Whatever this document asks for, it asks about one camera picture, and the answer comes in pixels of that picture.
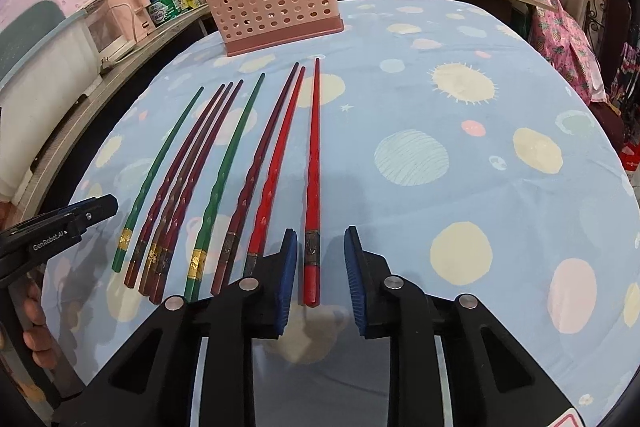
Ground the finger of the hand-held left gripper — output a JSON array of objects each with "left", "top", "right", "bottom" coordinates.
[
  {"left": 50, "top": 198, "right": 103, "bottom": 219},
  {"left": 75, "top": 194, "right": 119, "bottom": 233}
]

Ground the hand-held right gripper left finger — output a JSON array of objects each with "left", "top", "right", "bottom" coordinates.
[{"left": 50, "top": 228, "right": 299, "bottom": 427}]

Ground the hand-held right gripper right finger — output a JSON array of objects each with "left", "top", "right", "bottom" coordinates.
[{"left": 343, "top": 226, "right": 588, "bottom": 427}]

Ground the bright red chopstick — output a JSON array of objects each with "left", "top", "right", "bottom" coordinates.
[
  {"left": 297, "top": 58, "right": 322, "bottom": 308},
  {"left": 244, "top": 67, "right": 307, "bottom": 275}
]

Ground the green chopstick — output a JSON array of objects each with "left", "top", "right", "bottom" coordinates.
[
  {"left": 182, "top": 73, "right": 266, "bottom": 303},
  {"left": 111, "top": 86, "right": 205, "bottom": 274}
]

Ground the dark red chopstick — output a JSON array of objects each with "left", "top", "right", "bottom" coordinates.
[
  {"left": 149, "top": 79, "right": 245, "bottom": 305},
  {"left": 210, "top": 62, "right": 300, "bottom": 298},
  {"left": 123, "top": 84, "right": 226, "bottom": 289}
]

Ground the brown chopstick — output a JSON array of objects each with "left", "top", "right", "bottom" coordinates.
[{"left": 138, "top": 81, "right": 234, "bottom": 297}]

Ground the pink perforated utensil basket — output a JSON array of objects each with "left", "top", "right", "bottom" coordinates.
[{"left": 197, "top": 0, "right": 345, "bottom": 58}]

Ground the person's left hand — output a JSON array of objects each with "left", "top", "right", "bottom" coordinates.
[{"left": 22, "top": 282, "right": 58, "bottom": 370}]

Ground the white appliance with clear jar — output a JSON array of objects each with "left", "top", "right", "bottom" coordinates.
[{"left": 82, "top": 0, "right": 138, "bottom": 64}]

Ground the pink electric kettle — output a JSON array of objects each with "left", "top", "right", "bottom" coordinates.
[{"left": 107, "top": 0, "right": 156, "bottom": 44}]

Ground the green tin can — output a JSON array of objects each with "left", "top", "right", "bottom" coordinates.
[{"left": 142, "top": 0, "right": 184, "bottom": 26}]

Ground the pink pineapple print cloth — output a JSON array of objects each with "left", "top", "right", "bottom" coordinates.
[{"left": 505, "top": 0, "right": 609, "bottom": 104}]

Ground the black iron chair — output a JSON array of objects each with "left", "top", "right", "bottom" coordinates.
[{"left": 582, "top": 0, "right": 632, "bottom": 58}]

